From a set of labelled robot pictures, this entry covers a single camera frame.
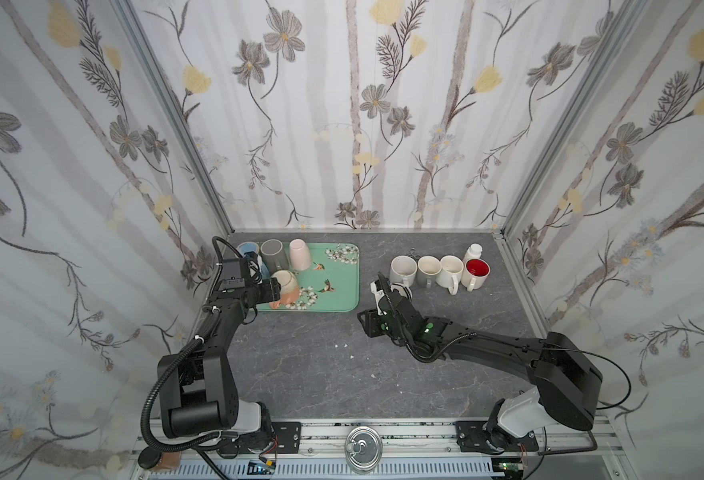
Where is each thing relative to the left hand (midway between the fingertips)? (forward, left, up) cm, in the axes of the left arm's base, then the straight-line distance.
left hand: (265, 277), depth 89 cm
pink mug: (+14, -8, -7) cm, 18 cm away
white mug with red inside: (+5, -69, -6) cm, 69 cm away
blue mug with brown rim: (+15, +8, -3) cm, 17 cm away
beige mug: (+8, -44, -7) cm, 46 cm away
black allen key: (-46, -86, -10) cm, 98 cm away
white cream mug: (+10, -63, -9) cm, 65 cm away
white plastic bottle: (+12, -70, -3) cm, 71 cm away
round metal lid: (-45, -28, -1) cm, 53 cm away
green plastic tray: (+6, -19, -13) cm, 24 cm away
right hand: (-13, -27, +3) cm, 30 cm away
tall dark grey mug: (+12, 0, -4) cm, 12 cm away
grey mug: (+6, -53, -5) cm, 53 cm away
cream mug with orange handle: (-1, -7, -5) cm, 8 cm away
